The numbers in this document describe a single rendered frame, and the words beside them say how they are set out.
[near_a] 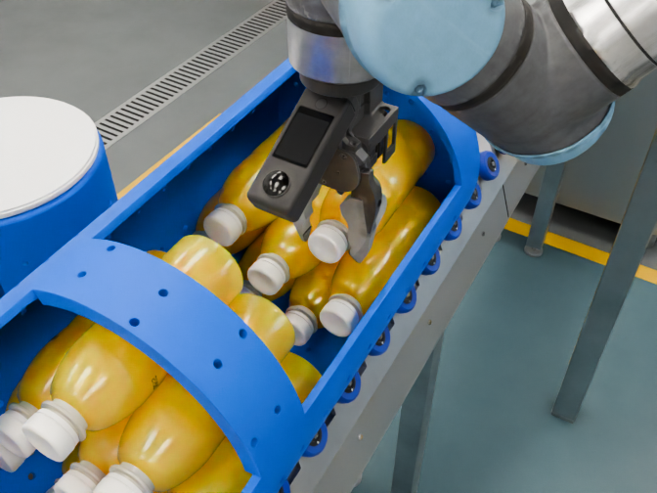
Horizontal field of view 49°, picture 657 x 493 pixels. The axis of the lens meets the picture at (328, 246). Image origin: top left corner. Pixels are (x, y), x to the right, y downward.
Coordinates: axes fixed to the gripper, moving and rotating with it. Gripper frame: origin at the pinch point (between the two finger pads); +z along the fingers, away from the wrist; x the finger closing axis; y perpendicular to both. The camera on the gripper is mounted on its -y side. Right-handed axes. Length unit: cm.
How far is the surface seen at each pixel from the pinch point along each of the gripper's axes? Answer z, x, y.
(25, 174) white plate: 7.6, 45.0, -0.7
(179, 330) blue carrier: -10.8, -0.4, -22.7
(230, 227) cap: -1.5, 9.4, -3.8
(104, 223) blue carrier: -10.6, 12.4, -16.5
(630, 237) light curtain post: 47, -27, 74
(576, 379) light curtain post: 94, -27, 74
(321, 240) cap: -1.0, 0.6, -0.4
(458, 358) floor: 111, 3, 80
